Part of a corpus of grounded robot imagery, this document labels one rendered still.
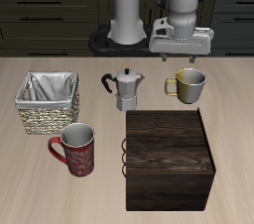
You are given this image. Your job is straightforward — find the red patterned mug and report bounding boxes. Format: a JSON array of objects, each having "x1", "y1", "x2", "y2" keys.
[{"x1": 47, "y1": 122, "x2": 96, "y2": 178}]

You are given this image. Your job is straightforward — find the dark wooden cabinet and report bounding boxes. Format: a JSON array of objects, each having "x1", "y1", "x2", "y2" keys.
[{"x1": 120, "y1": 107, "x2": 217, "y2": 212}]

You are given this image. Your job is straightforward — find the white and yellow mug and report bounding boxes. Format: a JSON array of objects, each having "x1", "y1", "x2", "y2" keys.
[{"x1": 164, "y1": 67, "x2": 207, "y2": 105}]

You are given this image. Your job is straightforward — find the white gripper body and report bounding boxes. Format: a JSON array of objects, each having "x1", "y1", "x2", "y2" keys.
[{"x1": 148, "y1": 27, "x2": 215, "y2": 56}]

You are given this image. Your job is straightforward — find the dark kitchen cupboards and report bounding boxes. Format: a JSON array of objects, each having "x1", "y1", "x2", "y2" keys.
[{"x1": 0, "y1": 0, "x2": 254, "y2": 58}]

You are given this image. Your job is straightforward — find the woven basket with white liner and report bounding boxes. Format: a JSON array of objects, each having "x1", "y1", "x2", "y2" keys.
[{"x1": 14, "y1": 71, "x2": 80, "y2": 136}]

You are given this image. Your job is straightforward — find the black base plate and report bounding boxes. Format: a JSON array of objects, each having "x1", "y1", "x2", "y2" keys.
[{"x1": 88, "y1": 23, "x2": 157, "y2": 55}]

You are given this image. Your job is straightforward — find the silver moka pot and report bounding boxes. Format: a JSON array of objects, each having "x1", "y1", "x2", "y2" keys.
[{"x1": 100, "y1": 67, "x2": 146, "y2": 113}]

